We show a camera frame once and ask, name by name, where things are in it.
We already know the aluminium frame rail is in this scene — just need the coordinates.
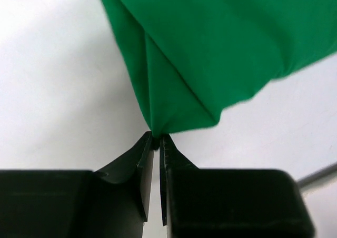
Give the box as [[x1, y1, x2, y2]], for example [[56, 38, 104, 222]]
[[297, 162, 336, 188]]

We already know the green t shirt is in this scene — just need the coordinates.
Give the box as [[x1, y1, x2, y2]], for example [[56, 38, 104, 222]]
[[101, 0, 336, 137]]

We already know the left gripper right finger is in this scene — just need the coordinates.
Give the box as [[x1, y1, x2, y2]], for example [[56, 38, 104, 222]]
[[160, 135, 316, 238]]

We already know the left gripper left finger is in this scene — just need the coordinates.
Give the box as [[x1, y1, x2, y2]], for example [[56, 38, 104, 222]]
[[1, 132, 154, 237]]

